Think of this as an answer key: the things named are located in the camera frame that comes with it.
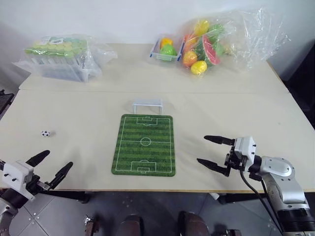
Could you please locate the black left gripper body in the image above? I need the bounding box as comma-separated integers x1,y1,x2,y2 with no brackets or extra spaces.
24,169,54,197

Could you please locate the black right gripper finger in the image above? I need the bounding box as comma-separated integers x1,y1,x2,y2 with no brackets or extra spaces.
196,158,231,177
204,135,236,147

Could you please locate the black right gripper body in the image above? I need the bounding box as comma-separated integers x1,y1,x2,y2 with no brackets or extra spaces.
224,145,247,173

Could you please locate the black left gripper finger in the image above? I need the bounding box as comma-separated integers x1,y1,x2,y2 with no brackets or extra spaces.
26,150,51,167
48,161,74,190

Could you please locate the green soccer field mat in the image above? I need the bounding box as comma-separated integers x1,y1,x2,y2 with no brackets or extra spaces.
111,114,178,177

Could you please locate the black device at table side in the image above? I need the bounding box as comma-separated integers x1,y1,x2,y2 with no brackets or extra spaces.
0,89,14,121

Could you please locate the yellow toy lemon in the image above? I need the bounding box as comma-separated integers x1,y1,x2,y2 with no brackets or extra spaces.
190,60,208,75

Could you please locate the white miniature goal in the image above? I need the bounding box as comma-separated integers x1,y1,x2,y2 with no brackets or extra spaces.
131,98,163,115

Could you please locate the orange yellow toy mango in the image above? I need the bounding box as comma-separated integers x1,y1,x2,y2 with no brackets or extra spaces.
183,50,199,67

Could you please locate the toy watermelon slice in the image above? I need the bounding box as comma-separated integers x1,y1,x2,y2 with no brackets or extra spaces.
198,34,221,66

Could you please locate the rack of green-capped tubes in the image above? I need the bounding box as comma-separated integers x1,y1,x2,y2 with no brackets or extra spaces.
24,35,90,82

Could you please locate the orange toy fruit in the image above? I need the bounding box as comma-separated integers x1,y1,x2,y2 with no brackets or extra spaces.
183,34,199,51

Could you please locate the green toy pepper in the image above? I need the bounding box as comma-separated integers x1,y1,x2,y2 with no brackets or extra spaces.
159,44,178,57

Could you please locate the blue white plastic basket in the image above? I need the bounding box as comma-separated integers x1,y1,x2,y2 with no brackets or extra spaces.
150,37,185,62

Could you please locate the large clear plastic bag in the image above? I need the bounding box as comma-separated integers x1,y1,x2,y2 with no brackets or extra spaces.
177,7,288,79

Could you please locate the green toy vegetable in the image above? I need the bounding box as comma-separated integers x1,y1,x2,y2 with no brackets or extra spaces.
208,23,226,42

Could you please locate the orange yellow toy pepper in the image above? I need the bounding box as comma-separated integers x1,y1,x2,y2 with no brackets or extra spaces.
159,37,174,49

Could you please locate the clear bag with tube rack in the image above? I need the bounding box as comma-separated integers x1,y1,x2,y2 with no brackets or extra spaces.
11,33,119,85

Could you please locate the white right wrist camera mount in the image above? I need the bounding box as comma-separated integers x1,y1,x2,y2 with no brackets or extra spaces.
233,136,258,168

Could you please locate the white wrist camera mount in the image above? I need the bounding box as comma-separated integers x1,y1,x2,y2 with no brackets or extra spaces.
233,136,258,168
0,160,34,201

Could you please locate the black table frame bar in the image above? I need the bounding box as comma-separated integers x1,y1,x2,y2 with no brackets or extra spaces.
210,192,268,205
40,189,90,204

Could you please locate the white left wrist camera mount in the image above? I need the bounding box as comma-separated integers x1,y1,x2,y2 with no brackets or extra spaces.
0,160,34,201

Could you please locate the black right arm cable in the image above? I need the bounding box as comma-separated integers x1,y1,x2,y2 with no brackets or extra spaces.
239,169,284,233

